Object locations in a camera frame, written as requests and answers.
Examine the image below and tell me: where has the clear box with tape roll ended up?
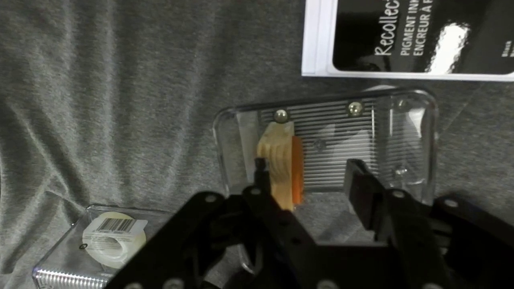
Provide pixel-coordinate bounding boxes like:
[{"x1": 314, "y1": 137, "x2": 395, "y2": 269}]
[{"x1": 32, "y1": 205, "x2": 169, "y2": 289}]

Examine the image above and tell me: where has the wooden block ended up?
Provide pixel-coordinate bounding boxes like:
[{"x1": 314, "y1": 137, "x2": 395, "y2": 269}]
[{"x1": 257, "y1": 120, "x2": 306, "y2": 210}]

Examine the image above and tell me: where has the black ink pad box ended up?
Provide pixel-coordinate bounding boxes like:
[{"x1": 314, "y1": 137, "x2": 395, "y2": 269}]
[{"x1": 301, "y1": 0, "x2": 514, "y2": 81}]

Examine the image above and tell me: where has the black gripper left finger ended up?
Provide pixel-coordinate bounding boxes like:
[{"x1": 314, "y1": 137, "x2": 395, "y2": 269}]
[{"x1": 243, "y1": 157, "x2": 318, "y2": 289}]

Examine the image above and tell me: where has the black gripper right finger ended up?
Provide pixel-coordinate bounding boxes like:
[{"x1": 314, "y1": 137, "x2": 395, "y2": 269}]
[{"x1": 346, "y1": 158, "x2": 445, "y2": 289}]

